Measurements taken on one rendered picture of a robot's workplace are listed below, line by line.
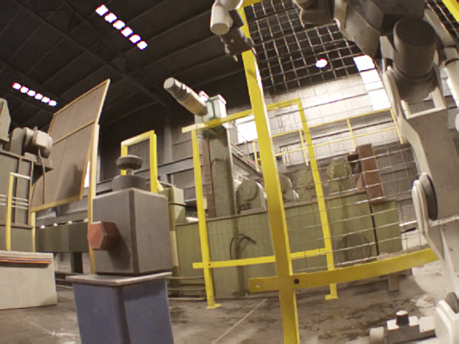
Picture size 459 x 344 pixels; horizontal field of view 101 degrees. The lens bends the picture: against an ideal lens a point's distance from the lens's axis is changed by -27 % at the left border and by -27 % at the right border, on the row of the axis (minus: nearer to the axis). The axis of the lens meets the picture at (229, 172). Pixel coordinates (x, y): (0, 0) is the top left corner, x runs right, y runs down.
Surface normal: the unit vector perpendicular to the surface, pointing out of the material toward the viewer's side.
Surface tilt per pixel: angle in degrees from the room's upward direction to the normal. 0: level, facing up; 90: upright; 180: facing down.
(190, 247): 90
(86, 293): 90
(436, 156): 89
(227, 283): 90
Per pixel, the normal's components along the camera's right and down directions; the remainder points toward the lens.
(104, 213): -0.39, -0.22
